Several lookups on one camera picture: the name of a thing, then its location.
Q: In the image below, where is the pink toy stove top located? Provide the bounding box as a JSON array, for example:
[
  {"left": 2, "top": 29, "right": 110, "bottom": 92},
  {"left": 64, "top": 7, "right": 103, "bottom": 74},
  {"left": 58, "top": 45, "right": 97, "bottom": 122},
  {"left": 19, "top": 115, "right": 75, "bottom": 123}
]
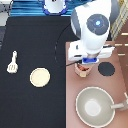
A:
[{"left": 65, "top": 40, "right": 128, "bottom": 128}]

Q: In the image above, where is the cream slotted spatula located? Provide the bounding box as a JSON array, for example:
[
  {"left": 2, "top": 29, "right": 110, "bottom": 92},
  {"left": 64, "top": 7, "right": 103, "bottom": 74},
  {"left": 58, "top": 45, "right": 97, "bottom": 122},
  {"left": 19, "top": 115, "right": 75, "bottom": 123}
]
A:
[{"left": 7, "top": 51, "right": 18, "bottom": 73}]

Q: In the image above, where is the cream round plate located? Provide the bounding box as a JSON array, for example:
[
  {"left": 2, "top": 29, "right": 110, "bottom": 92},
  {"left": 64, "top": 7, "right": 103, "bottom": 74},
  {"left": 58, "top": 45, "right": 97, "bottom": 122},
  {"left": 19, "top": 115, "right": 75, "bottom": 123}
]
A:
[{"left": 30, "top": 68, "right": 50, "bottom": 87}]

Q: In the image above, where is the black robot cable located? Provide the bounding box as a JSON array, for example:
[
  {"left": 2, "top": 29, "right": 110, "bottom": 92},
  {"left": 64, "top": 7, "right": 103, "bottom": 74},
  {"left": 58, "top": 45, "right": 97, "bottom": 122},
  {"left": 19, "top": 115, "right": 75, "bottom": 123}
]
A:
[{"left": 54, "top": 23, "right": 78, "bottom": 67}]

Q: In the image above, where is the grey frying pan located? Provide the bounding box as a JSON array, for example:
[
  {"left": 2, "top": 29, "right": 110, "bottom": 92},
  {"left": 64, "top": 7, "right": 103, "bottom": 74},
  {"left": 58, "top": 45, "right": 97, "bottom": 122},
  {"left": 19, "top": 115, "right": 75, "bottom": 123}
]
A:
[{"left": 75, "top": 87, "right": 128, "bottom": 128}]

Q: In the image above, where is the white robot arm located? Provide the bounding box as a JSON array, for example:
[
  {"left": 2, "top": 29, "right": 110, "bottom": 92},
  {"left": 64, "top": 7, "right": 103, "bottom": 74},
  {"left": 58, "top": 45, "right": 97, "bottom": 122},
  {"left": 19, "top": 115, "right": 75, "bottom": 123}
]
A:
[{"left": 68, "top": 0, "right": 119, "bottom": 63}]

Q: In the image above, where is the pink pot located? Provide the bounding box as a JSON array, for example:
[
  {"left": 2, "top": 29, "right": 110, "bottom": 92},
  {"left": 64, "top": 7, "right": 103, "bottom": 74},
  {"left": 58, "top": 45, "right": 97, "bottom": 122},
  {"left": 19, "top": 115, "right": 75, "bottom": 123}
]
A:
[{"left": 75, "top": 63, "right": 91, "bottom": 77}]

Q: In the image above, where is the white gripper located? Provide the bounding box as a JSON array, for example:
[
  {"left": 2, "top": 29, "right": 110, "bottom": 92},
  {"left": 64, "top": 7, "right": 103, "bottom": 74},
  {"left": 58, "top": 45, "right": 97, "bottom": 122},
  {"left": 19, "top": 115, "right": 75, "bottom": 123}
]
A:
[{"left": 68, "top": 41, "right": 114, "bottom": 64}]

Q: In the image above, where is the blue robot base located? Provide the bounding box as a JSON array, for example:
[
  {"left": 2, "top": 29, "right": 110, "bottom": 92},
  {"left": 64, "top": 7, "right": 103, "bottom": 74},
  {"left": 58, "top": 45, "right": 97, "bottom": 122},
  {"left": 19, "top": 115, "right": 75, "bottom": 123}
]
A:
[{"left": 43, "top": 0, "right": 67, "bottom": 15}]

